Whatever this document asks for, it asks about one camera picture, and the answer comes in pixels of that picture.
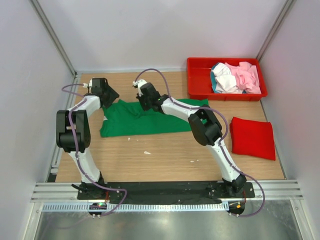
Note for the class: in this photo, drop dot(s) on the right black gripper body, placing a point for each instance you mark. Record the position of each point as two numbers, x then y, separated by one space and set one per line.
145 103

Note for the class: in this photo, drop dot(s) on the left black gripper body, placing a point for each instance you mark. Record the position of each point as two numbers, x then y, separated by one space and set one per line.
111 96

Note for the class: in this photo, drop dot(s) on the green t shirt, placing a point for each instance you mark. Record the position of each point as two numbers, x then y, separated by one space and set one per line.
129 119

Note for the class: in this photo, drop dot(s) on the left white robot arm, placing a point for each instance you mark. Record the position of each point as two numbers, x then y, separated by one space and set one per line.
73 133

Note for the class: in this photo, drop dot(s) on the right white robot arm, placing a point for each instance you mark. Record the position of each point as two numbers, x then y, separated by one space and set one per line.
205 127

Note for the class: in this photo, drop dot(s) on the red plastic bin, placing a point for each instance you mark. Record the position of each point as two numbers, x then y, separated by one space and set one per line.
199 84

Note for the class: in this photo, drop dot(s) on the white t shirt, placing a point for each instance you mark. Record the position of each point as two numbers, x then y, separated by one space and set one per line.
224 77

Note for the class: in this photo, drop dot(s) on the pink t shirt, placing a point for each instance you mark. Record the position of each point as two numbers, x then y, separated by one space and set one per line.
246 76

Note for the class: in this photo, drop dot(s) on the folded red t shirt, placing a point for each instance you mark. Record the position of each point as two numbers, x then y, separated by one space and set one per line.
252 138

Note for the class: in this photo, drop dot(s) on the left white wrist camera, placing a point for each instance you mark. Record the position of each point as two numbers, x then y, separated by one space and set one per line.
88 85

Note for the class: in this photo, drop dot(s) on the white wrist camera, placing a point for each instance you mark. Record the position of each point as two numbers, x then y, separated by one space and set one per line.
138 85
88 85

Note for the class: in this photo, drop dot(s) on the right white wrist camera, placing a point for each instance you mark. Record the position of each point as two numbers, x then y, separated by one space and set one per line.
138 85

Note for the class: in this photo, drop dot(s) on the left aluminium frame post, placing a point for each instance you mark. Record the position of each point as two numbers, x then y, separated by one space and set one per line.
49 29

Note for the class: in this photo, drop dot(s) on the aluminium frame post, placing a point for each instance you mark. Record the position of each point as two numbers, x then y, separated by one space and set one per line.
49 29
276 26

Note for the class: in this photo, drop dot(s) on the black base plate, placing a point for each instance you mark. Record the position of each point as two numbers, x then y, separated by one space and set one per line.
166 192

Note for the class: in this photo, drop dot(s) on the slotted cable duct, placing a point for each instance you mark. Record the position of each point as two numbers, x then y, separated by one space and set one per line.
124 208

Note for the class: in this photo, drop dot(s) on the front aluminium rail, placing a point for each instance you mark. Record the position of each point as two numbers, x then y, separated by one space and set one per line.
284 189

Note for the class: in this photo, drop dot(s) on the right aluminium frame post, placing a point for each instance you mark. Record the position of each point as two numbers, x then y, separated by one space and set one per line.
276 26

